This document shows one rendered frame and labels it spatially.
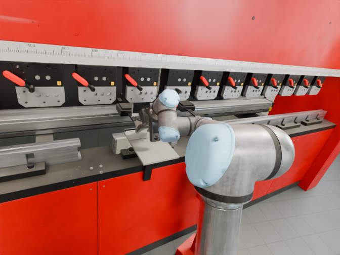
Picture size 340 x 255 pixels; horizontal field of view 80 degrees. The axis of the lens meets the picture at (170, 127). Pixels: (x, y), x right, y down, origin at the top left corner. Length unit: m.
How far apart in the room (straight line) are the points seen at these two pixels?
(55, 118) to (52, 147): 0.27
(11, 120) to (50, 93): 0.41
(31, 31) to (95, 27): 0.20
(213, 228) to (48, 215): 0.84
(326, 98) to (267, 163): 2.38
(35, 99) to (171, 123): 0.51
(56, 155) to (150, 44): 0.64
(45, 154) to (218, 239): 0.82
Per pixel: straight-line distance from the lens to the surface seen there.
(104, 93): 0.91
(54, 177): 1.02
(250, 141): 0.38
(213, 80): 1.18
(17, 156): 1.05
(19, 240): 1.22
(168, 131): 0.72
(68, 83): 1.46
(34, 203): 1.06
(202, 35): 1.06
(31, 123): 1.26
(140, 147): 0.96
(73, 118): 1.26
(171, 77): 1.01
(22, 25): 0.84
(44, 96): 0.90
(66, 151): 1.04
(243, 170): 0.37
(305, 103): 2.84
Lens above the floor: 1.55
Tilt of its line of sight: 28 degrees down
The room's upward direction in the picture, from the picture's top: 11 degrees clockwise
